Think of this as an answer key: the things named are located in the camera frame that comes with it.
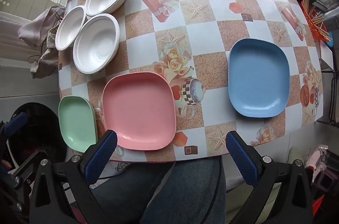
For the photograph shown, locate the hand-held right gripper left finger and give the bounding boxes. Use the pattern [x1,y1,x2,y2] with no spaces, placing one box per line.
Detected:
[29,129,118,224]

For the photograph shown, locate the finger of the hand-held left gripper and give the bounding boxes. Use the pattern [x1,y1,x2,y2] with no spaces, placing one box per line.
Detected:
[0,112,28,139]

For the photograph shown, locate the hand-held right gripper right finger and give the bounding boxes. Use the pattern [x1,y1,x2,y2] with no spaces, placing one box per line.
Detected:
[226,131,313,224]

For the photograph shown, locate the green square plate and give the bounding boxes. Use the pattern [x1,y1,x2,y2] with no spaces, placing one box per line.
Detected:
[58,96,98,153]

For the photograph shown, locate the pink square plate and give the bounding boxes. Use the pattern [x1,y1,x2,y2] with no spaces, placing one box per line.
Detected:
[102,72,176,152]

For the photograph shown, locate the blue square plate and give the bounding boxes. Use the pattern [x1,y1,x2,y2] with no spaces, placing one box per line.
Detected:
[228,38,290,118]

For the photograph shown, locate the black round container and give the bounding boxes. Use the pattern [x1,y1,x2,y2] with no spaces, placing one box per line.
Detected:
[7,102,67,170]

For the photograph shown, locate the person's blue jeans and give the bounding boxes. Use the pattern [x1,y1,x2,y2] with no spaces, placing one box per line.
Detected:
[90,156,227,224]

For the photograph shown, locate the pink sequined item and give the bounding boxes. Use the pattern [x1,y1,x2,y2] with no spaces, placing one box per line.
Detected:
[304,145,329,182]

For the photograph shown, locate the red plastic object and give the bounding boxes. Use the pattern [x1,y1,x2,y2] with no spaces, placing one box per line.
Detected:
[312,195,326,224]

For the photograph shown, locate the beige cloth bag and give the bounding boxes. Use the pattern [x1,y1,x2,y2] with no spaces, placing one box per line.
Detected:
[18,6,67,79]

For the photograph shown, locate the checkered floral tablecloth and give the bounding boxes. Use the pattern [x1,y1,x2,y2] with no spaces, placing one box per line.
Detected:
[58,0,324,162]

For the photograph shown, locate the orange plastic basket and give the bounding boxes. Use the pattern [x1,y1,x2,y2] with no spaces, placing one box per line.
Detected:
[302,0,334,42]

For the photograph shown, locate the bundle of bamboo skewers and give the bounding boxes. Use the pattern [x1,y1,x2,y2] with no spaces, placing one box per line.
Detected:
[304,0,331,39]

